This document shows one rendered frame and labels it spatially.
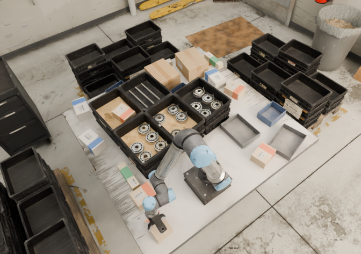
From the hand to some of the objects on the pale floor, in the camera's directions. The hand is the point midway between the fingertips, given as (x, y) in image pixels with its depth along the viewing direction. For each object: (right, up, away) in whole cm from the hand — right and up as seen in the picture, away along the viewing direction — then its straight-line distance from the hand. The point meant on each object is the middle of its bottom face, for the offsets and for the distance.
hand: (158, 225), depth 182 cm
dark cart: (-166, +49, +151) cm, 230 cm away
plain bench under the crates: (+20, +20, +113) cm, 117 cm away
